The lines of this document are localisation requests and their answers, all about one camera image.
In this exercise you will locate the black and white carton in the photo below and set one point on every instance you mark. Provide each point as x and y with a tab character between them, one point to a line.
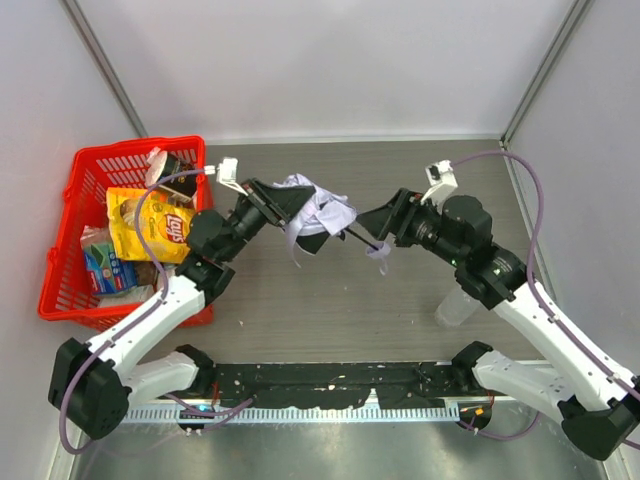
162	164

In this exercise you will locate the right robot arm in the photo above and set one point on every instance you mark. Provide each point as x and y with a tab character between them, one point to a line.
593	398

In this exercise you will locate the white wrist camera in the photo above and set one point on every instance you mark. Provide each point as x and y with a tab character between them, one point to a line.
442	183
225	173

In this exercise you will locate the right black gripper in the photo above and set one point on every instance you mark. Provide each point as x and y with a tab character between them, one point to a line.
401	218

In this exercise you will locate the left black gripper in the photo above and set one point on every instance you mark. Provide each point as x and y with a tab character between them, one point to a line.
267	201

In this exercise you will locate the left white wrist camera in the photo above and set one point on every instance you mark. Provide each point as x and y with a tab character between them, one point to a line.
225	173

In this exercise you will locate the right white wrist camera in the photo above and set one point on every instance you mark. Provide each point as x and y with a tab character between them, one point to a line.
442	183

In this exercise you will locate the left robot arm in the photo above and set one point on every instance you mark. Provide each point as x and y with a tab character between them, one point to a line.
96	383

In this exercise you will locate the white slotted cable duct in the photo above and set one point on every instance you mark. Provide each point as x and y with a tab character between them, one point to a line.
370	412

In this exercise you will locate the red plastic basket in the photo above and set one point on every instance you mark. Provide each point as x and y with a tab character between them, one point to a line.
66	294

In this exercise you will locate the clear plastic water bottle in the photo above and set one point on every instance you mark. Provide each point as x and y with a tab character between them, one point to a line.
455	308

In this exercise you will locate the clear pink snack packet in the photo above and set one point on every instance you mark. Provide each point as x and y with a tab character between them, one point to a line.
92	235

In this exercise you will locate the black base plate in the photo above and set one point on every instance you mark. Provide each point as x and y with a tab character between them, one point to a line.
338	386

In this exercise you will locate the yellow Lay's chips bag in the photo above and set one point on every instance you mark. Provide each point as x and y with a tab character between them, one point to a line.
163	226

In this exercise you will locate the blue snack packet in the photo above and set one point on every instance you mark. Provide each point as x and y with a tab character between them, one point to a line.
108	275

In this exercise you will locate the lavender folding umbrella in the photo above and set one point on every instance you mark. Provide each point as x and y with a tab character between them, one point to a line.
325	215

